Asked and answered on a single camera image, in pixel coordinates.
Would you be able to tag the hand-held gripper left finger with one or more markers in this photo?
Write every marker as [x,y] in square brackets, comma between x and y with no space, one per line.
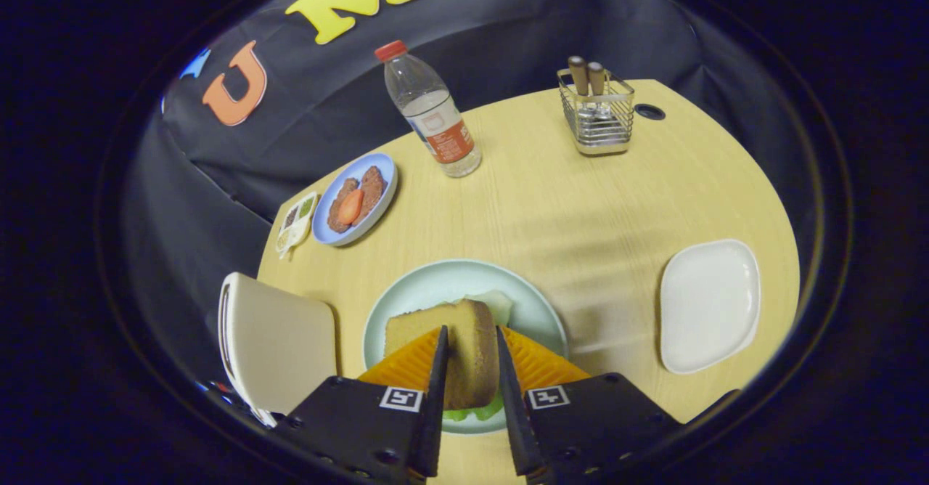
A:
[435,412]

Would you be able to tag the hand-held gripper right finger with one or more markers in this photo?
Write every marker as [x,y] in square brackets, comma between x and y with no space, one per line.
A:
[517,412]

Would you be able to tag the plain bread slice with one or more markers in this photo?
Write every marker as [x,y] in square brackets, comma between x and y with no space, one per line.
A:
[472,354]

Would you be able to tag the green lettuce leaf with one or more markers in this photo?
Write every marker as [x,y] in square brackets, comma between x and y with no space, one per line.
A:
[497,305]

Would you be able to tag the pale green plate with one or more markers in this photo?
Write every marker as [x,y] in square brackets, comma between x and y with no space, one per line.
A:
[435,282]

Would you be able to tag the white toaster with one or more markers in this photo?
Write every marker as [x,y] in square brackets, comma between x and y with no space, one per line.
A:
[283,347]

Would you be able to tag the white square plate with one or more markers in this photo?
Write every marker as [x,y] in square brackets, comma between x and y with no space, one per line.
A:
[707,303]

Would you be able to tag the brown meat patty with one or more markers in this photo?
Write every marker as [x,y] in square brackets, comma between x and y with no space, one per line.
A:
[374,184]
[337,213]

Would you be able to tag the red tomato slice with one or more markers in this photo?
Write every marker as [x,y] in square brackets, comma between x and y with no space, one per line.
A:
[350,206]

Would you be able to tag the white condiment tray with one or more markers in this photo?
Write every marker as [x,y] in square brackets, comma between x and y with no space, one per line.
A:
[294,227]

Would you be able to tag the blue plate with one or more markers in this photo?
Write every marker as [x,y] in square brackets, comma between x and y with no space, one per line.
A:
[390,165]

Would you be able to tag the clear plastic water bottle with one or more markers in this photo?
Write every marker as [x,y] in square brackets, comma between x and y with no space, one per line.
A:
[435,125]

